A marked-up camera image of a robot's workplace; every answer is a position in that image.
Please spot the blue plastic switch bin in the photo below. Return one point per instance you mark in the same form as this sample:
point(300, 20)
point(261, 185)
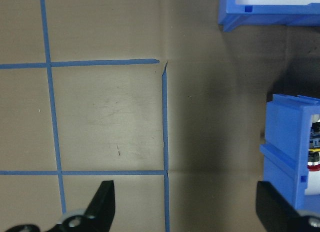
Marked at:
point(282, 131)

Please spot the blue plastic capacitor bin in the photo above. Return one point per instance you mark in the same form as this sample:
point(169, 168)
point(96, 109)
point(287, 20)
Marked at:
point(275, 12)

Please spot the red mushroom push button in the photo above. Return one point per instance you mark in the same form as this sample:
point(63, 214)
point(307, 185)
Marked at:
point(315, 168)

